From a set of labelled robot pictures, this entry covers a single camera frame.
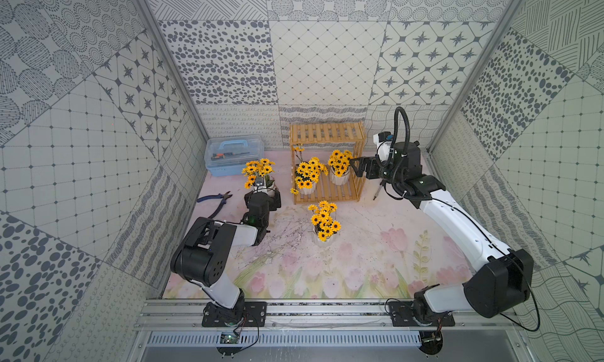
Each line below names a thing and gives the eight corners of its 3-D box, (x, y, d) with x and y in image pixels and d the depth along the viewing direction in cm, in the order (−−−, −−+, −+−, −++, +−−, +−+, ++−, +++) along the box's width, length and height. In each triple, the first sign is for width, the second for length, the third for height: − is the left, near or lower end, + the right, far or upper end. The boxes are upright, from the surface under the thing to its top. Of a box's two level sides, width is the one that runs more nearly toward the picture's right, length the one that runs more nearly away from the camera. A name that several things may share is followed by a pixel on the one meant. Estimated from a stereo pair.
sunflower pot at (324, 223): (314, 252, 89) (314, 233, 76) (309, 224, 97) (309, 202, 84) (337, 249, 90) (342, 229, 77) (331, 221, 98) (335, 199, 84)
